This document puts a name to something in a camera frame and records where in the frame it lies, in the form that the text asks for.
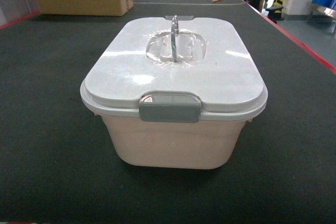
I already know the pink plastic storage box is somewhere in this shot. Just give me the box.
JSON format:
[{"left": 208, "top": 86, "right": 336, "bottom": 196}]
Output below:
[{"left": 101, "top": 115, "right": 247, "bottom": 169}]

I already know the blue bins right rack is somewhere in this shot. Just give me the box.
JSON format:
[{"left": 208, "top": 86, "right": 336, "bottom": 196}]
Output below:
[{"left": 312, "top": 0, "right": 335, "bottom": 10}]

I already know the white box lid grey handle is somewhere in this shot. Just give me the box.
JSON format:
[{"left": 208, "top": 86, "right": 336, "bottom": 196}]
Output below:
[{"left": 80, "top": 17, "right": 268, "bottom": 122}]

